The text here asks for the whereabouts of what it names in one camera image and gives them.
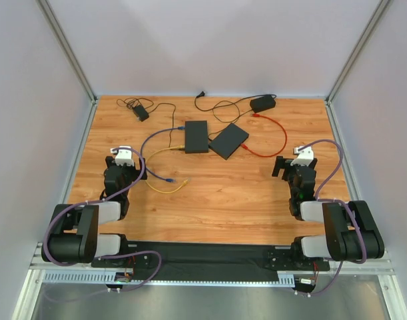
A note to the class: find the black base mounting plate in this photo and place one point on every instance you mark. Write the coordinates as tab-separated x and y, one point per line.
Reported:
218	274

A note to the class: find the large black power adapter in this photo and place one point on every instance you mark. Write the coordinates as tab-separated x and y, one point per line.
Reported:
263	103

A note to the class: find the grey slotted cable duct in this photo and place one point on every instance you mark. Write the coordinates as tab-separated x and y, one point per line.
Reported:
117	278

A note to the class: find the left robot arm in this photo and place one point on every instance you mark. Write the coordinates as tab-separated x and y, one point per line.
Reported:
72	236

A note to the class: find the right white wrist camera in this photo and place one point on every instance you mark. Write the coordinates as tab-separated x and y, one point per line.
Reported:
304	156

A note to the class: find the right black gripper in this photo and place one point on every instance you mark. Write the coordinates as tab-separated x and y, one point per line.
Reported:
280	165

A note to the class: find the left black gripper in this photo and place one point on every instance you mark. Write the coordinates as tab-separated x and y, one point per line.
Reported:
109	162

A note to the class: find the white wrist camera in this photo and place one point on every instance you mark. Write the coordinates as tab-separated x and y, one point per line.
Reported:
123	155
304	156

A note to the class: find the black network switch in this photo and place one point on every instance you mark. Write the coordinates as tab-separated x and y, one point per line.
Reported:
196	137
228	141

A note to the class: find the small black power adapter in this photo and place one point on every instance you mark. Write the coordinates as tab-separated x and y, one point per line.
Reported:
141	113

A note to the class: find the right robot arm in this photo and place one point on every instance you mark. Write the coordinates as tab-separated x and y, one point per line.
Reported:
350	232

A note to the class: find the aluminium frame rail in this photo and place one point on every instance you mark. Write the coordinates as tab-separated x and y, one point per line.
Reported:
234	258

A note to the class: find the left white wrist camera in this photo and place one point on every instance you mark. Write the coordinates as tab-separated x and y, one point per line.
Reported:
123	155

